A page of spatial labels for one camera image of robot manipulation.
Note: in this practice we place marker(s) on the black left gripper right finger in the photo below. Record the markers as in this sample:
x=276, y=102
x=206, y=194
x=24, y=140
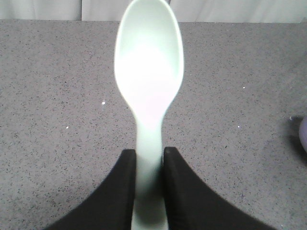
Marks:
x=192, y=205

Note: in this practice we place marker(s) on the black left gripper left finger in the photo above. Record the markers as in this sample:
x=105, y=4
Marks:
x=110, y=206

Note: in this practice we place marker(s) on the purple plastic bowl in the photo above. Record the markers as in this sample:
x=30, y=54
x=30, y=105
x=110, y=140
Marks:
x=303, y=133

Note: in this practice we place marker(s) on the pale green plastic spoon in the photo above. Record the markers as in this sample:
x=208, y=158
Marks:
x=149, y=68

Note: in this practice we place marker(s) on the white curtain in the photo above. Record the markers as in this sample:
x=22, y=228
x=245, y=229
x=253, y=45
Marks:
x=218, y=11

